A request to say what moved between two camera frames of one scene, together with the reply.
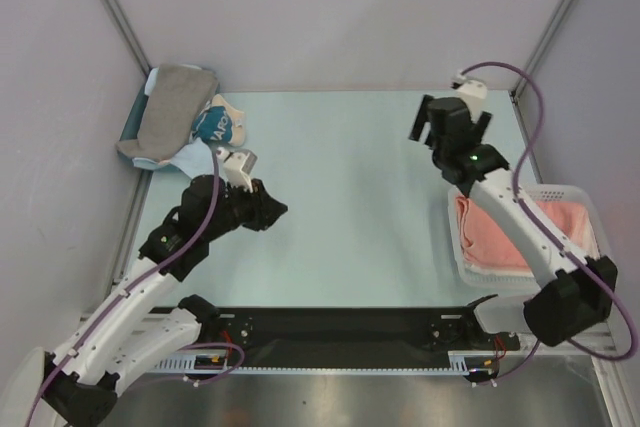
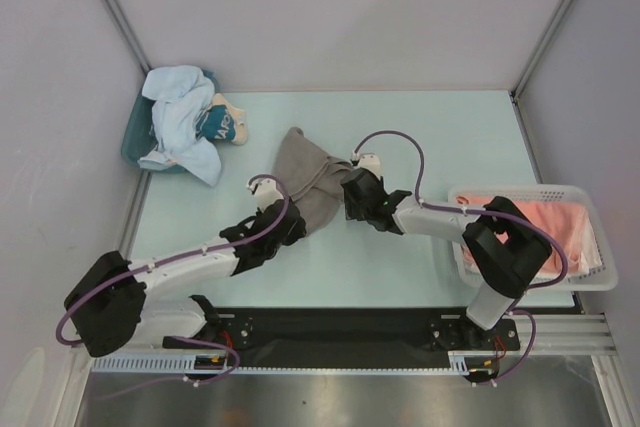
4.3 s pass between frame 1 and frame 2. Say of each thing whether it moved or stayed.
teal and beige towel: stayed
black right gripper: moved
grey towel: moved
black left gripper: moved
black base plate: stayed
